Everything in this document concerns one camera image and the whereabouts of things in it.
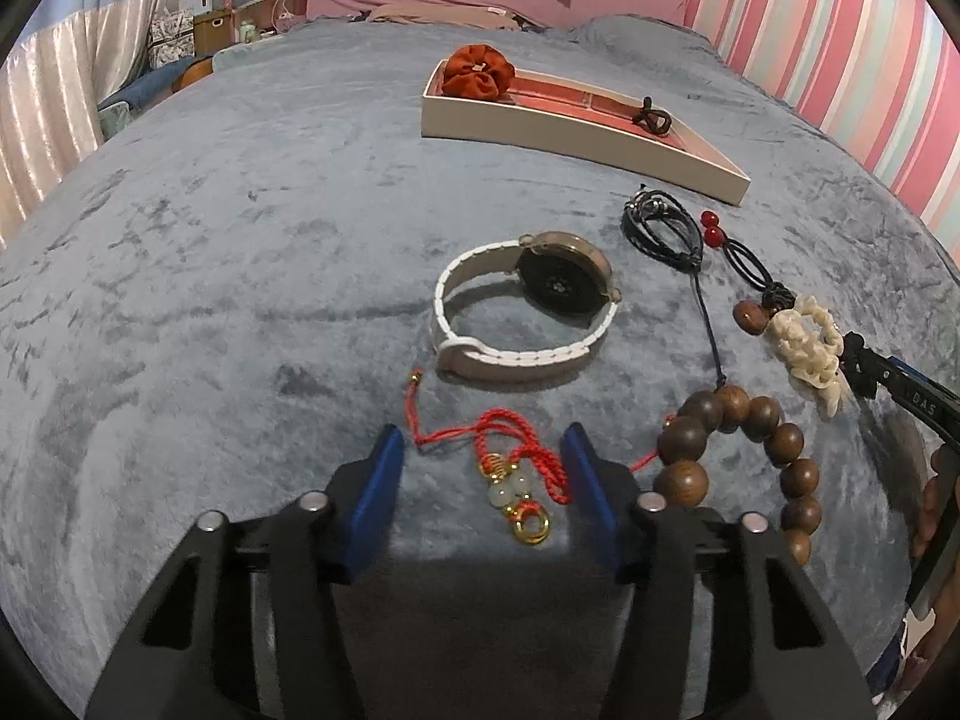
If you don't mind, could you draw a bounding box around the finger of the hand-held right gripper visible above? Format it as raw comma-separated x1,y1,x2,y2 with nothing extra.
840,330,960,457

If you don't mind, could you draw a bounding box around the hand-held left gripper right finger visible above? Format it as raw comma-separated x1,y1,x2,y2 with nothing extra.
562,422,878,720

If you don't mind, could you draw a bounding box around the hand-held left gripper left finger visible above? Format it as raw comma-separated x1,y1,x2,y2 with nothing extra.
86,424,406,720

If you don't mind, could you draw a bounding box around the red cord jade charm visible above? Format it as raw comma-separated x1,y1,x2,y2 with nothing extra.
409,367,676,550

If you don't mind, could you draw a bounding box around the brown wooden bead bracelet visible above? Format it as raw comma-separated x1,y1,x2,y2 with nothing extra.
656,384,824,567

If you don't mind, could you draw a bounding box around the white strap wristwatch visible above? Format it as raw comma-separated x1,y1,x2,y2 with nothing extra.
435,231,623,383

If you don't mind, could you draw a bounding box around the black braided cord bracelet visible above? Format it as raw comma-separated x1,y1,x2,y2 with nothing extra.
621,184,730,391

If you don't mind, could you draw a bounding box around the white tray with red lining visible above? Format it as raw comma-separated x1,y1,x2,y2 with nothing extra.
420,58,752,206

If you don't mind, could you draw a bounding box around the person's right hand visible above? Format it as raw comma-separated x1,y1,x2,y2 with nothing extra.
910,446,950,562

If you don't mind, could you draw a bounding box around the grey plush blanket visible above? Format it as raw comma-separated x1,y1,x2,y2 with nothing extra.
0,15,960,720

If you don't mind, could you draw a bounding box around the orange fabric scrunchie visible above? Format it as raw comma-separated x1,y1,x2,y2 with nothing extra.
439,45,517,101

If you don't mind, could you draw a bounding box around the wooden storage box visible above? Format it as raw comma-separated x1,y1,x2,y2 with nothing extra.
193,9,235,57

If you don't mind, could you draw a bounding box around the floral patterned box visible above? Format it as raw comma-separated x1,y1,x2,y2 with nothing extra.
150,11,196,65

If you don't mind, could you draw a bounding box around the blue and cream curtain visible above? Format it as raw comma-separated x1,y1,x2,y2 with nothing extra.
0,0,233,241

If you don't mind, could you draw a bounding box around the black hair tie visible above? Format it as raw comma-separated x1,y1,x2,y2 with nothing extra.
632,96,674,137

